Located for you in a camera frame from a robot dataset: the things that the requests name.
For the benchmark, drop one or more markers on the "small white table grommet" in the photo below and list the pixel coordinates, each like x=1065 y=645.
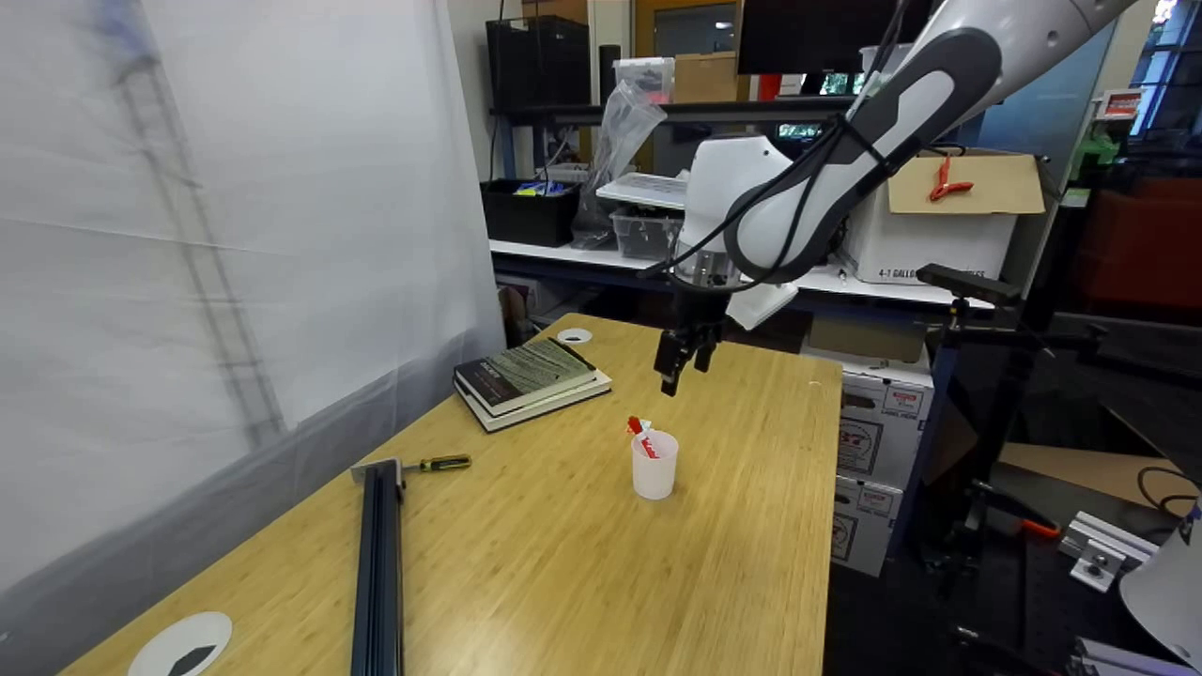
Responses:
x=571 y=336

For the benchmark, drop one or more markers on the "black upper shelf board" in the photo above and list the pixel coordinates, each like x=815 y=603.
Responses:
x=700 y=110

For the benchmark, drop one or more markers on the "black stand with flat head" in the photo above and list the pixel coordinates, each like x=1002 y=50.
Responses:
x=972 y=285

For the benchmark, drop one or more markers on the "green and black book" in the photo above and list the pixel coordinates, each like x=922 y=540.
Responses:
x=526 y=372

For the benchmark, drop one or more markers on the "brown cardboard sheet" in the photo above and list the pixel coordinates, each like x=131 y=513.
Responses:
x=1002 y=185

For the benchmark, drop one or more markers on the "dark red cabinet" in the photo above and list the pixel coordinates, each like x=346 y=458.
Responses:
x=1144 y=246

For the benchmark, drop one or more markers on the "black monitor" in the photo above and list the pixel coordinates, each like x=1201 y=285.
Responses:
x=803 y=33

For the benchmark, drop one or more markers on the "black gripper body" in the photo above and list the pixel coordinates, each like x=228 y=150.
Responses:
x=697 y=310

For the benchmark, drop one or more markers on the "long black metal rail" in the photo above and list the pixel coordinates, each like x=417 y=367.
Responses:
x=376 y=577

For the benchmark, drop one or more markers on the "brown cardboard box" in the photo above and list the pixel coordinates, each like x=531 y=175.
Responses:
x=712 y=76

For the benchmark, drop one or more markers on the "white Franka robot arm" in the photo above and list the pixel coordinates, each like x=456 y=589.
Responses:
x=902 y=115

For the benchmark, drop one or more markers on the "white flat tray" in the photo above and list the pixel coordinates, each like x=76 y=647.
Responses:
x=645 y=188

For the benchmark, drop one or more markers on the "red marker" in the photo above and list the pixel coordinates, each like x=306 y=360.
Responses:
x=645 y=436

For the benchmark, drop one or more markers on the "flat cardboard floor sheet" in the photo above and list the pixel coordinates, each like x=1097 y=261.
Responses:
x=1101 y=476

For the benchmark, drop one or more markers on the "black box on shelf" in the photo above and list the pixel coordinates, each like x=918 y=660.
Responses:
x=535 y=62

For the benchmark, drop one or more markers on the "white printer box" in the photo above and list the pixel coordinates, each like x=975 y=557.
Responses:
x=942 y=246

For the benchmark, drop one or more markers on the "white thick book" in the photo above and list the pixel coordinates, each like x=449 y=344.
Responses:
x=549 y=401

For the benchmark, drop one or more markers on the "blue panel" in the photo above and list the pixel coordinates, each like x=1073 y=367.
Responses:
x=1065 y=125

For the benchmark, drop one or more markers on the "large white table grommet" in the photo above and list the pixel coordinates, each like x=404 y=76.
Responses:
x=173 y=642

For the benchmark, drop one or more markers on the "white counter shelf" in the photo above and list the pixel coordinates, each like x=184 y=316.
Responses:
x=564 y=257

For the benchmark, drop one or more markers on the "translucent white plastic cup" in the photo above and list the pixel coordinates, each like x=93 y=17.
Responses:
x=654 y=476

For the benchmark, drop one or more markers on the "white printed carton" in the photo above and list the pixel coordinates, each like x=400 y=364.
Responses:
x=864 y=524
x=886 y=418

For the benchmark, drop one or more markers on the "clear plastic bag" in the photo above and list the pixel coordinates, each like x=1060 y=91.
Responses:
x=621 y=136

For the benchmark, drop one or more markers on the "white round disc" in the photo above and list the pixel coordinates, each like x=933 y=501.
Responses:
x=1169 y=600

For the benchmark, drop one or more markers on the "black storage bin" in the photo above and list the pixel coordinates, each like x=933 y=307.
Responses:
x=526 y=211

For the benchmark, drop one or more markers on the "clear plastic bin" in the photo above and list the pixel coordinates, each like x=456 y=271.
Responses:
x=645 y=234

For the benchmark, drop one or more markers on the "red clamp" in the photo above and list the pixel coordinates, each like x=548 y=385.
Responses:
x=949 y=185

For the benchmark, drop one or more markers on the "aluminium bracket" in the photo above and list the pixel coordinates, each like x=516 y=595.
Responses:
x=1107 y=551

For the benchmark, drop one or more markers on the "white fabric screen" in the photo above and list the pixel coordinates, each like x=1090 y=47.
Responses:
x=228 y=249

